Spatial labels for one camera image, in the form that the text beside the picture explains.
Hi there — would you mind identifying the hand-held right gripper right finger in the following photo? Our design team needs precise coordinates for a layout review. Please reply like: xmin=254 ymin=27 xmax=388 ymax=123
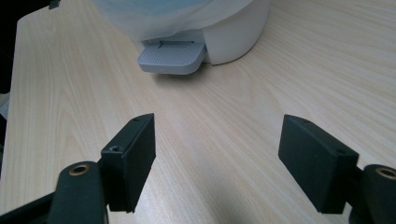
xmin=277 ymin=114 xmax=360 ymax=215

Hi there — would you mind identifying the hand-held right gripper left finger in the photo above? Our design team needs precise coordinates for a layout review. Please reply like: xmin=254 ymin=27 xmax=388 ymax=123
xmin=100 ymin=113 xmax=157 ymax=215

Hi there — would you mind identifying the white pedal trash can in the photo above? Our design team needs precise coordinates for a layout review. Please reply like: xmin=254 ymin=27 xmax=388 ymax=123
xmin=90 ymin=0 xmax=271 ymax=76

